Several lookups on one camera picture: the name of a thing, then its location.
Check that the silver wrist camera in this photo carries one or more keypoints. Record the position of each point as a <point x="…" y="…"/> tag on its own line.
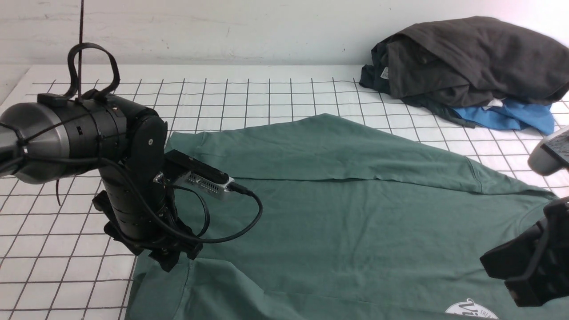
<point x="551" y="154"/>
<point x="198" y="178"/>

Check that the dark grey crumpled garment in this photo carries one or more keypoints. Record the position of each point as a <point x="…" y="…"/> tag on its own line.
<point x="469" y="62"/>

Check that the green long-sleeve shirt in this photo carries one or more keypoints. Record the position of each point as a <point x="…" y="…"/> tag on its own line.
<point x="358" y="224"/>

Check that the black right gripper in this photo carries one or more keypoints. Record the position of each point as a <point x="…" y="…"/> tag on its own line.
<point x="535" y="265"/>

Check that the blue crumpled garment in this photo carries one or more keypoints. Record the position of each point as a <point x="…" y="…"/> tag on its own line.
<point x="511" y="115"/>

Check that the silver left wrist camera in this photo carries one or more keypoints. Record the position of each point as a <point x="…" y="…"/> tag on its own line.
<point x="198" y="178"/>

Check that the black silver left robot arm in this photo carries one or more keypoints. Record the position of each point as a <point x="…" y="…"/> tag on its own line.
<point x="124" y="141"/>

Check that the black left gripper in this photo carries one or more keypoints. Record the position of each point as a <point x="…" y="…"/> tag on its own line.
<point x="129" y="223"/>

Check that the white grid-pattern table cloth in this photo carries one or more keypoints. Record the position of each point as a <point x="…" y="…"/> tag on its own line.
<point x="57" y="263"/>

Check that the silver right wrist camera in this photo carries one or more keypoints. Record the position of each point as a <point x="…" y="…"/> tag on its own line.
<point x="551" y="154"/>

